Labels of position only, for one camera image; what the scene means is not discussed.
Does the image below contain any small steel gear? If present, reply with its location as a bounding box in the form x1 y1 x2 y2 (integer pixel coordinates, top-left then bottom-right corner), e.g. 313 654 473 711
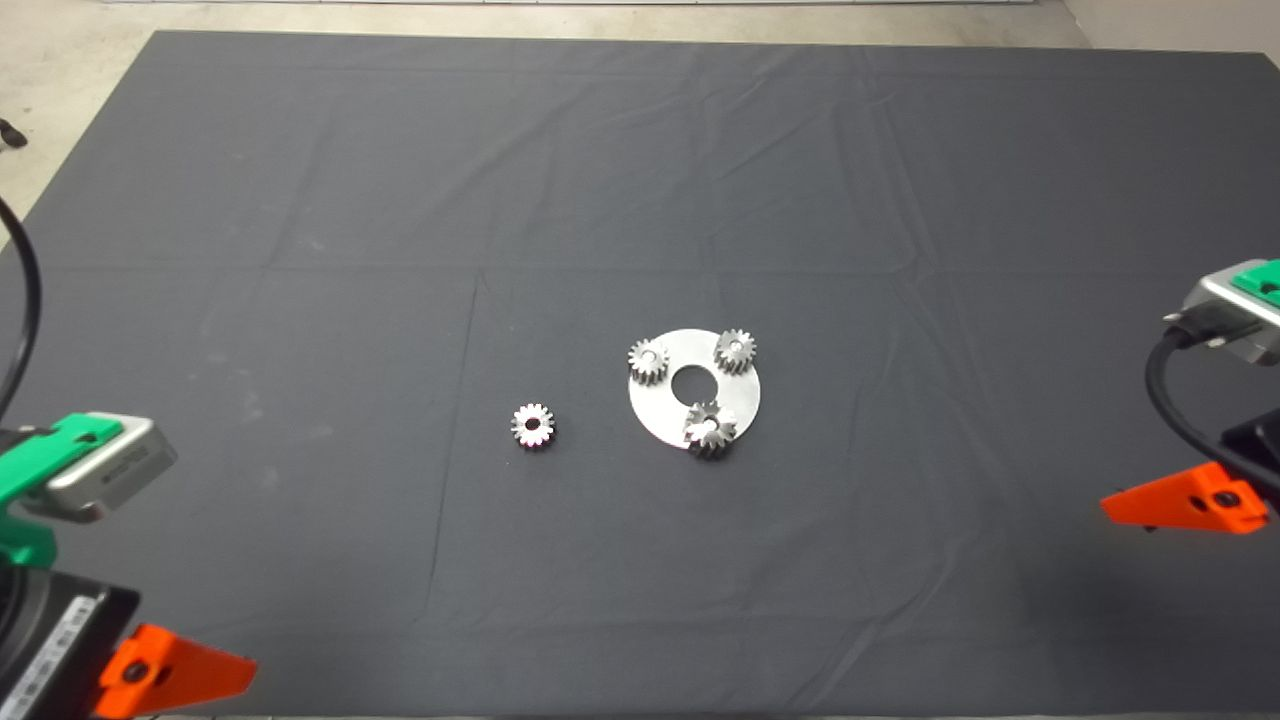
510 402 557 451
713 328 758 376
628 338 671 386

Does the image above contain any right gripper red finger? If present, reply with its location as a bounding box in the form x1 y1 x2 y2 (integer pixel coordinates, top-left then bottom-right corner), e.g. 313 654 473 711
1100 461 1271 537

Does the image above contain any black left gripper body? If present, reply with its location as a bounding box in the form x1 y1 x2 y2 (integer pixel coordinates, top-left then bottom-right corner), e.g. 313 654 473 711
0 565 141 720

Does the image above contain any large steel bevel gear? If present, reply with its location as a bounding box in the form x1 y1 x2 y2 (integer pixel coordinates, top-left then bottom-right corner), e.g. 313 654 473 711
682 400 739 461

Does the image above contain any right camera black cable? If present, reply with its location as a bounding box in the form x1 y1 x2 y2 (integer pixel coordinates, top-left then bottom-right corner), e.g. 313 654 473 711
1145 310 1280 498

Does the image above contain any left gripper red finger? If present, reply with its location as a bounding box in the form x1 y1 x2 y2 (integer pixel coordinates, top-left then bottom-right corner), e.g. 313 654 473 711
93 624 259 720

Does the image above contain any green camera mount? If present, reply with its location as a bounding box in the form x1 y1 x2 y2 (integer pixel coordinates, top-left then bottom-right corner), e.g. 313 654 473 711
0 415 126 569
1230 258 1280 306

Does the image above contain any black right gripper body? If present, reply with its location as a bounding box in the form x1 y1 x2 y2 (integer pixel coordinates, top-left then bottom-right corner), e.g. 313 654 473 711
1222 408 1280 501

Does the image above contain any left camera black cable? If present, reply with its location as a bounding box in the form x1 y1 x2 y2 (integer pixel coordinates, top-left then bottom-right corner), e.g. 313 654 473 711
0 195 43 421

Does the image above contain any right green camera mount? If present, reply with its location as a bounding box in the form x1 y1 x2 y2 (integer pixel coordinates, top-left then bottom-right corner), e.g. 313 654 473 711
1230 258 1280 306

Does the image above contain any dark grey table cloth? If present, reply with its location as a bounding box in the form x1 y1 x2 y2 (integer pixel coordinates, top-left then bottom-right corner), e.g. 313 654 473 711
0 28 1280 719

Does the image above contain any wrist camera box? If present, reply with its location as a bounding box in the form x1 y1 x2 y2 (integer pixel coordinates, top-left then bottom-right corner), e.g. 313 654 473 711
1163 270 1280 366
45 413 179 523

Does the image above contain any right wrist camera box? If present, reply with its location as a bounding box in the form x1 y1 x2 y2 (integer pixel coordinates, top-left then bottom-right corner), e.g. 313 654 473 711
1163 270 1280 366

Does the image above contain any camera black cable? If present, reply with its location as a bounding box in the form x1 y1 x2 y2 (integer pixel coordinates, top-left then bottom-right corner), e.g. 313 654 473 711
0 195 43 421
1145 310 1280 498

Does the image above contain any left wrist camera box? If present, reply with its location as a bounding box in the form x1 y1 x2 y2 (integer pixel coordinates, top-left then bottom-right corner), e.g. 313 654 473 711
45 413 179 523

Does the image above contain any round metal plate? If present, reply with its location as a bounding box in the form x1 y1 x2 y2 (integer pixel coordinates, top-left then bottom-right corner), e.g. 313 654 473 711
628 328 763 453

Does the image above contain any left green camera mount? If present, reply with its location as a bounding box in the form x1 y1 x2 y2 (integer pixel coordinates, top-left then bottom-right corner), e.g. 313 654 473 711
0 415 126 569

